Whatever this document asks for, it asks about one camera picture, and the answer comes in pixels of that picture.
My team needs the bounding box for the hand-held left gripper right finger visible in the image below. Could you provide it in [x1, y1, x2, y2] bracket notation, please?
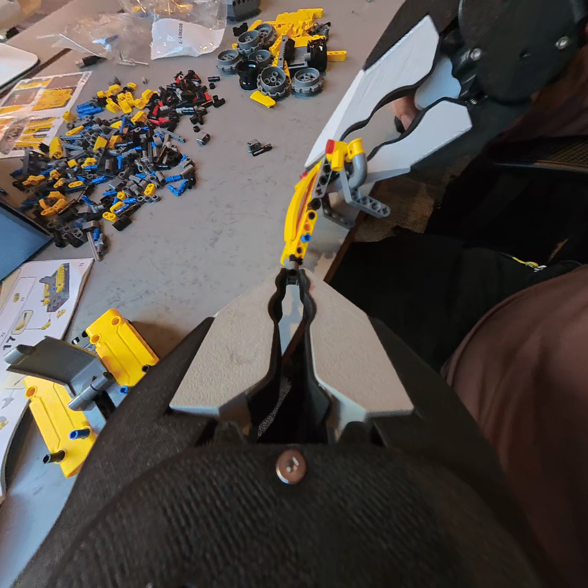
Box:
[300, 269, 415, 432]

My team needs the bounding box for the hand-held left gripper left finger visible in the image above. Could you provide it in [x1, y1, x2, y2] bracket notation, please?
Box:
[169, 268, 285, 428]

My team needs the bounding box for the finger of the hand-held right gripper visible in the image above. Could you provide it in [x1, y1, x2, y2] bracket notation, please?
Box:
[363, 60, 475, 184]
[305, 15, 443, 168]

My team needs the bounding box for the yellow curved brick assembly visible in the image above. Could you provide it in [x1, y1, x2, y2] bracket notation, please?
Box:
[280, 138, 391, 267]

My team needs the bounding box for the grey desk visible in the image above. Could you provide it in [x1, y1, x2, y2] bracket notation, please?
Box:
[0, 0, 407, 506]

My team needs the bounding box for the person's right hand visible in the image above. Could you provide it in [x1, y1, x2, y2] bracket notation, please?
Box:
[394, 94, 420, 134]

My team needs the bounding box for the yellow black brick block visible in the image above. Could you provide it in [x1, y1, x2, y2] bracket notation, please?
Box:
[5, 309, 160, 479]

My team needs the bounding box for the heap of grey wheel hubs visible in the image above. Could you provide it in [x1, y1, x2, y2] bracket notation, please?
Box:
[217, 8, 348, 99]

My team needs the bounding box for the open instruction sheet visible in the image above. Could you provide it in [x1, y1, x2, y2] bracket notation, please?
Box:
[0, 259, 96, 503]

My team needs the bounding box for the white labelled plastic bag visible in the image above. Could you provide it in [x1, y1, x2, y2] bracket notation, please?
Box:
[151, 13, 227, 61]

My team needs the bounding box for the pile of small brick parts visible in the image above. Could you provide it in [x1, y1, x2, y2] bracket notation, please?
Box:
[11, 69, 227, 261]

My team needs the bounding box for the empty clear plastic bag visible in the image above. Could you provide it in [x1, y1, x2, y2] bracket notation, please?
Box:
[37, 11, 154, 65]

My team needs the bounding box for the yellow sticker sheet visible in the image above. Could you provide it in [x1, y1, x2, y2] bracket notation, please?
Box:
[0, 70, 93, 159]

